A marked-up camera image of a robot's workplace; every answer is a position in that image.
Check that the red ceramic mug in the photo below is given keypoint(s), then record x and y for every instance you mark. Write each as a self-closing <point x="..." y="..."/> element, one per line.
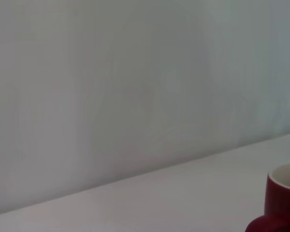
<point x="280" y="205"/>

